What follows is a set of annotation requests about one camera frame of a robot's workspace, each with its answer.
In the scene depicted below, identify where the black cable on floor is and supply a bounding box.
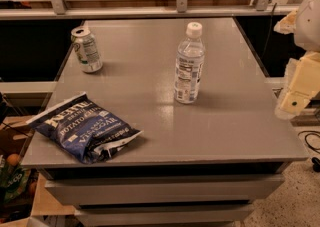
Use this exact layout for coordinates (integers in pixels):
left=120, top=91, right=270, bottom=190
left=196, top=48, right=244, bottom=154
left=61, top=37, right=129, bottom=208
left=297, top=130, right=320, bottom=173

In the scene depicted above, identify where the grey drawer cabinet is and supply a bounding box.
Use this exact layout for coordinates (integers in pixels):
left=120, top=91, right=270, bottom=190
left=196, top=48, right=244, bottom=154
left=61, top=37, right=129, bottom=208
left=39, top=162, right=288, bottom=227

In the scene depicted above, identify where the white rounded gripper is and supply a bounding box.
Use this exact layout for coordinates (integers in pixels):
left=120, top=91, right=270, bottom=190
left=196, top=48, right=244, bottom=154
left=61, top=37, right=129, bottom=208
left=273, top=0, right=320, bottom=120

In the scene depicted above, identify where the metal shelf rail frame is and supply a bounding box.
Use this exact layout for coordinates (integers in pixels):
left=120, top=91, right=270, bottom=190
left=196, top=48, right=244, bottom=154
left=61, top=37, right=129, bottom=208
left=0, top=0, right=302, bottom=20

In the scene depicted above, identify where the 7up soda can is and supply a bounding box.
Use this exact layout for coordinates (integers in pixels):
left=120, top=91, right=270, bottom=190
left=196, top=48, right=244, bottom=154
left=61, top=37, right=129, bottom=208
left=71, top=26, right=103, bottom=73

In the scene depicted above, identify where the cardboard box with groceries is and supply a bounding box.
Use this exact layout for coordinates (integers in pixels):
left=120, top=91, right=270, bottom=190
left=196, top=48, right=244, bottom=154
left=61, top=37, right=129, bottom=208
left=0, top=116, right=37, bottom=226

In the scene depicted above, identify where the blue potato chip bag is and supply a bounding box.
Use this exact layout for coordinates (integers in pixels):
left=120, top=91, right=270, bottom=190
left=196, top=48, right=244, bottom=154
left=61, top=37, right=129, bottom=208
left=27, top=93, right=141, bottom=164

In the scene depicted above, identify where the clear plastic water bottle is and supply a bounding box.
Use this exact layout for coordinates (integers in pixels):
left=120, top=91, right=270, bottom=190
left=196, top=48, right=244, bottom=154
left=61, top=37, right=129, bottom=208
left=174, top=22, right=205, bottom=104

